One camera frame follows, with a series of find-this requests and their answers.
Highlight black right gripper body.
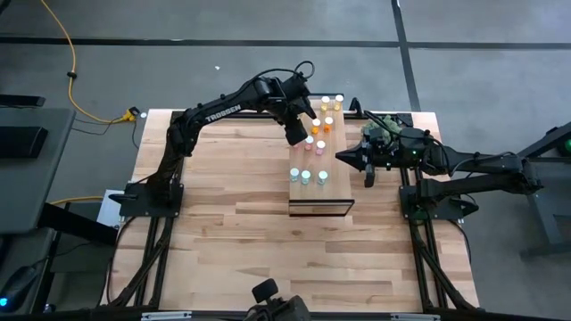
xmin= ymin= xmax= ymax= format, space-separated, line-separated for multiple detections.
xmin=361 ymin=129 xmax=408 ymax=188

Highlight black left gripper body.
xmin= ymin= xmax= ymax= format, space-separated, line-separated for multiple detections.
xmin=272 ymin=95 xmax=314 ymax=147

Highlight green artificial potted plant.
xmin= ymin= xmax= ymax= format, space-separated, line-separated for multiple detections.
xmin=361 ymin=114 xmax=403 ymax=137

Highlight black device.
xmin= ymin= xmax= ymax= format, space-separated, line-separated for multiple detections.
xmin=243 ymin=278 xmax=312 ymax=321

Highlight dark grey side table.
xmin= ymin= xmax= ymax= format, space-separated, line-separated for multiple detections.
xmin=512 ymin=119 xmax=571 ymax=262

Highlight white paper sheet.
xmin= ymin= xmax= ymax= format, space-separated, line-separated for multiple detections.
xmin=96 ymin=189 xmax=125 ymax=229

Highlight black flat bar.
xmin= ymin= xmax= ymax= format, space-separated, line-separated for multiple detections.
xmin=0 ymin=94 xmax=46 ymax=108

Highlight grey desk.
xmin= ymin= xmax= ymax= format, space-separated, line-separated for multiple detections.
xmin=0 ymin=106 xmax=76 ymax=236

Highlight black computer mouse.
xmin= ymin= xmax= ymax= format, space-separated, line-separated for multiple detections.
xmin=0 ymin=265 xmax=40 ymax=313

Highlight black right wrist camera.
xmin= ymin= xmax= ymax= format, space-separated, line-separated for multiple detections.
xmin=366 ymin=127 xmax=390 ymax=144

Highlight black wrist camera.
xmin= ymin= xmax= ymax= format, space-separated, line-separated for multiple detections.
xmin=281 ymin=73 xmax=312 ymax=103
xmin=366 ymin=127 xmax=390 ymax=144

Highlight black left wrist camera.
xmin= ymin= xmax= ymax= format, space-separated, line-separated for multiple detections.
xmin=281 ymin=73 xmax=312 ymax=103

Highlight wooden shelf black metal frame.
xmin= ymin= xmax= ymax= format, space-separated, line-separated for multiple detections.
xmin=287 ymin=92 xmax=357 ymax=218

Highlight black table frame rails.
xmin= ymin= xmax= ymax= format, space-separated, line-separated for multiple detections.
xmin=100 ymin=96 xmax=482 ymax=313

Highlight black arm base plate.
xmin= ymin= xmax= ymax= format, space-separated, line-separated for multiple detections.
xmin=398 ymin=185 xmax=481 ymax=222
xmin=109 ymin=182 xmax=185 ymax=218

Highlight silver metal bracket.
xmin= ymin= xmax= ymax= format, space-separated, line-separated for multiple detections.
xmin=140 ymin=311 xmax=193 ymax=321
xmin=390 ymin=313 xmax=442 ymax=321

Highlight yellow extension cable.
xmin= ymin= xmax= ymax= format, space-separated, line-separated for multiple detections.
xmin=50 ymin=195 xmax=104 ymax=207
xmin=38 ymin=0 xmax=140 ymax=125

